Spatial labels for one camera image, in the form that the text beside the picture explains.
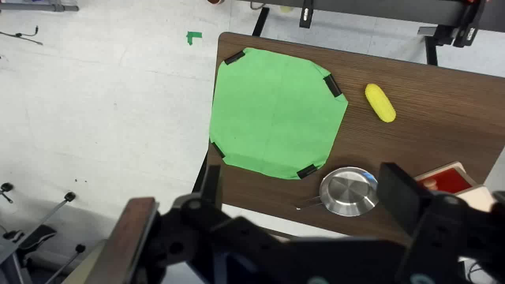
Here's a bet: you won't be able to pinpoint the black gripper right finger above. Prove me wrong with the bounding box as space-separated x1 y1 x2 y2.
377 161 423 237

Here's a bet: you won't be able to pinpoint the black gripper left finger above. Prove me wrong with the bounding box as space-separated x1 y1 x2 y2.
200 164 224 210

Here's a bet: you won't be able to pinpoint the green towel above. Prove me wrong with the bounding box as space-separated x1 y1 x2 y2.
208 46 350 181

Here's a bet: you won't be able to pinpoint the black tape strip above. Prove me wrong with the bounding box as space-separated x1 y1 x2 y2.
210 140 227 159
224 49 248 66
297 164 319 180
322 72 344 98

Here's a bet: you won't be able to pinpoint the silver metal bowl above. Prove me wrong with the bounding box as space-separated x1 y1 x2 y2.
317 166 380 218

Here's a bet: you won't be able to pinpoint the wooden box with red side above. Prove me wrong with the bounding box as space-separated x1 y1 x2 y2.
415 161 497 213

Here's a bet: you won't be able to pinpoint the yellow toy banana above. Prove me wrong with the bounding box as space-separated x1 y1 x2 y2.
363 82 398 125

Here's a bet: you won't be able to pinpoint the dark wood side table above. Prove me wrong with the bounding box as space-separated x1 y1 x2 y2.
84 196 159 284

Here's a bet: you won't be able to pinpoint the green tape floor mark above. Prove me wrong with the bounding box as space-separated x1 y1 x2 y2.
185 30 203 46

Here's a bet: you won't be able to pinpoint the black tripod stand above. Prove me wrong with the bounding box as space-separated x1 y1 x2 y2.
0 180 88 284

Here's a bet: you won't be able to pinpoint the black equipment cart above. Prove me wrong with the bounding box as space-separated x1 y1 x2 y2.
246 0 505 68

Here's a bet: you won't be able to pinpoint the black table frame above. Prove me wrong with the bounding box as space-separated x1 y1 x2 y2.
191 151 210 194

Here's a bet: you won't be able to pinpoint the thin black floor cable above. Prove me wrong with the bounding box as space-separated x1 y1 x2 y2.
0 25 44 47

